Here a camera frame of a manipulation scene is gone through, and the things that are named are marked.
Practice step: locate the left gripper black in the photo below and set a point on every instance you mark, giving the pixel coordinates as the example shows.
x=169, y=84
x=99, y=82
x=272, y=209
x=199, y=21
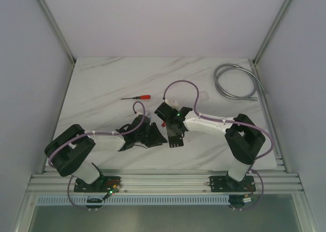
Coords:
x=149, y=135

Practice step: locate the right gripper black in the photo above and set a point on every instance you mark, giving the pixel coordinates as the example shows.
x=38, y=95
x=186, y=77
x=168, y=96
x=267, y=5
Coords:
x=170, y=132

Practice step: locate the black fuse box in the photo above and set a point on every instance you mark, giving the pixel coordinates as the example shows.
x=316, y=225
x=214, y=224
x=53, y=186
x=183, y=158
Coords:
x=175, y=141

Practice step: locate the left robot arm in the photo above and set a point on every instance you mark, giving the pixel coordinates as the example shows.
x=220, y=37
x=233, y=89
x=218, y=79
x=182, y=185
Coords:
x=68, y=152

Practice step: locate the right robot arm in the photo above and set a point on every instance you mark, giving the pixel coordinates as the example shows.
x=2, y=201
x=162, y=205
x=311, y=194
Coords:
x=243, y=141

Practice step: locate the clear plastic fuse box cover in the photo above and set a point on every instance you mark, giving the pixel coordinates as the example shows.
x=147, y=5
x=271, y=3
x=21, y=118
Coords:
x=203, y=96

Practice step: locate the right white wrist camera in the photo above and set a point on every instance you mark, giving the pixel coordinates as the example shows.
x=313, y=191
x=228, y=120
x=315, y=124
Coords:
x=172, y=103

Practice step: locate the red handled screwdriver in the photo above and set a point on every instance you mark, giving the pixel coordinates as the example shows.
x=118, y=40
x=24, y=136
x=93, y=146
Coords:
x=141, y=97

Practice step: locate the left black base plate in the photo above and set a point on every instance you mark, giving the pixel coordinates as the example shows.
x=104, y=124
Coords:
x=102, y=185

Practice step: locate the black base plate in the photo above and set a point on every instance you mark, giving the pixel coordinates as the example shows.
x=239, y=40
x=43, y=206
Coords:
x=225, y=184
x=102, y=185

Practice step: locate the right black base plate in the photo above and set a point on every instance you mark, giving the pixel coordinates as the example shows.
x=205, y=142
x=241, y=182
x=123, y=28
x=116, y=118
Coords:
x=225, y=184

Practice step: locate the aluminium front rail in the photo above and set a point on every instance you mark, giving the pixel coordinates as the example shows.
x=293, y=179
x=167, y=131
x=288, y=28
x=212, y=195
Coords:
x=166, y=182

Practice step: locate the slotted cable duct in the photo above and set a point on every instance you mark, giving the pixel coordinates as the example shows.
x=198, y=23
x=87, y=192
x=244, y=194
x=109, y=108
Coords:
x=88, y=200

